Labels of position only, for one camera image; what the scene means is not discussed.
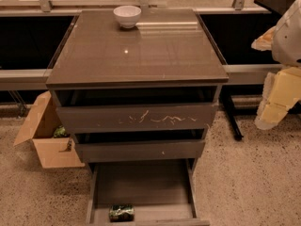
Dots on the open cardboard box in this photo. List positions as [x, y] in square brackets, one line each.
[39, 127]

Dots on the white ceramic bowl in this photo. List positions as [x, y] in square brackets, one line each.
[127, 16]

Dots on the bottom grey drawer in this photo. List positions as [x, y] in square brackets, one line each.
[161, 193]

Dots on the green can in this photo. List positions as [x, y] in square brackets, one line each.
[121, 212]

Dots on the grey drawer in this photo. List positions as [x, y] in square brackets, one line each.
[141, 145]
[161, 193]
[124, 110]

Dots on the grey drawer cabinet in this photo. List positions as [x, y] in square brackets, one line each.
[166, 49]

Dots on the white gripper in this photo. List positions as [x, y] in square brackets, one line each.
[288, 40]

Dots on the middle grey drawer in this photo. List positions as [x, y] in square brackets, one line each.
[141, 145]

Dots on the top grey drawer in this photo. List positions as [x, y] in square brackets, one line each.
[124, 110]

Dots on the green item in box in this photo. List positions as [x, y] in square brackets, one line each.
[60, 131]

